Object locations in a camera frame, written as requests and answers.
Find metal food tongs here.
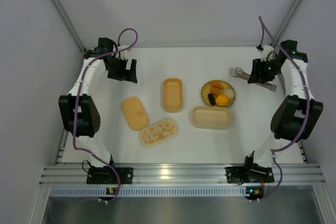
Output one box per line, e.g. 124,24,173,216
229,67,277,92

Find white rice ball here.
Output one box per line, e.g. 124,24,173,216
223,89,235,100

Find orange fried chicken piece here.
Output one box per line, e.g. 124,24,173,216
211,80,224,90

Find yellow egg yolk food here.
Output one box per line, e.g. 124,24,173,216
215,94,229,106

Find orange lunch box lid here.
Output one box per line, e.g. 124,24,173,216
121,97,149,131

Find orange lunch box container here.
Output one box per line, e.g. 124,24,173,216
162,78,184,113

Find black sea cucumber food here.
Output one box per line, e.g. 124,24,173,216
208,93,216,106

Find beige lunch box container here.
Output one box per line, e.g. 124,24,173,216
192,106,232,130

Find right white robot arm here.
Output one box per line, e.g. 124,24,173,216
245,40,323,170

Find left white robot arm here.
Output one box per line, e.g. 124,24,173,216
58,38,138,167

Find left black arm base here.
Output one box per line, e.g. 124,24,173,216
86,166,133,185

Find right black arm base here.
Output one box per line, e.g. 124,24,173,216
225,166,275,185

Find patterned beige lunch box lid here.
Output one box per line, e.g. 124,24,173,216
139,118,179,147

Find round woven bamboo tray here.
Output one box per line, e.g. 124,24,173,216
201,80,236,108

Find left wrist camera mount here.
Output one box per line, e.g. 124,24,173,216
115,44,131,61

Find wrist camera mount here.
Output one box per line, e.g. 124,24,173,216
115,44,131,61
257,45,274,61

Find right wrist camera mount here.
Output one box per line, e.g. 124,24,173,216
257,45,274,61

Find right aluminium frame post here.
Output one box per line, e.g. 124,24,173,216
274,0,304,41

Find aluminium frame post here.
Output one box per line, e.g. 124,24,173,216
274,0,304,41
50,0,86,53

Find aluminium front rail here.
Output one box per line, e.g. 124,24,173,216
39,163,326,186

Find left aluminium frame post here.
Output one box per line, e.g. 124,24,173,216
50,0,86,53

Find slotted grey cable duct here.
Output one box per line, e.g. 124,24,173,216
49,186,261,198

